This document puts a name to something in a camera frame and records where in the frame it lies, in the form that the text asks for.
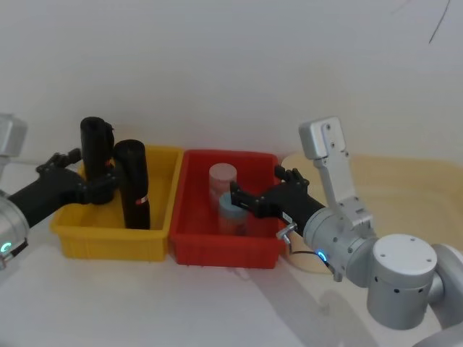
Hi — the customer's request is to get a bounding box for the black cylinder bottle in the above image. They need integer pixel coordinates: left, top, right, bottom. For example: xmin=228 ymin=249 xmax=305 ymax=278
xmin=80 ymin=116 xmax=117 ymax=182
xmin=113 ymin=140 xmax=151 ymax=230

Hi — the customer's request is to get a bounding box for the thin cable with silver plug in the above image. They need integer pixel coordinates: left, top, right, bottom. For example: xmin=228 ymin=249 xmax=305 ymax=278
xmin=276 ymin=223 xmax=336 ymax=270

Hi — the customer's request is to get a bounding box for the white table cloth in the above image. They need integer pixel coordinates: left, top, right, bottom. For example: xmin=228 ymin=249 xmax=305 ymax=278
xmin=0 ymin=151 xmax=463 ymax=347

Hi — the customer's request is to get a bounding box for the red plastic bin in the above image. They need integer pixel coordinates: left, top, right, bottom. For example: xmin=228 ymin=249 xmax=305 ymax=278
xmin=169 ymin=149 xmax=287 ymax=270

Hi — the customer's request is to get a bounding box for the pink cylinder container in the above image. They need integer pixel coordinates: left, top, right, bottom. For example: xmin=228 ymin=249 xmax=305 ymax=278
xmin=208 ymin=163 xmax=238 ymax=211

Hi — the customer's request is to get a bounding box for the blue cylinder container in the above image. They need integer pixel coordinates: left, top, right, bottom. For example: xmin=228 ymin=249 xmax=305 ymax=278
xmin=217 ymin=192 xmax=249 ymax=236

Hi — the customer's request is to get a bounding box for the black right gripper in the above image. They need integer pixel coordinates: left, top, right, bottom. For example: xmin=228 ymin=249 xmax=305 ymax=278
xmin=229 ymin=165 xmax=327 ymax=233

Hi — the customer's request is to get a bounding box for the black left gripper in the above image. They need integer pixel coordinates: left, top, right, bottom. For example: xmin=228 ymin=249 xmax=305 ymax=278
xmin=7 ymin=147 xmax=124 ymax=229

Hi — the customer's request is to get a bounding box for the yellow plastic bin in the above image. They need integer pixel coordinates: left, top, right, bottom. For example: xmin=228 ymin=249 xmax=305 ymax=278
xmin=49 ymin=144 xmax=184 ymax=263

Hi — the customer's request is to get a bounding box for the tan wooden board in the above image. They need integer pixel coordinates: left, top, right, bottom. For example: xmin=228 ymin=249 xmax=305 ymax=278
xmin=281 ymin=153 xmax=463 ymax=276

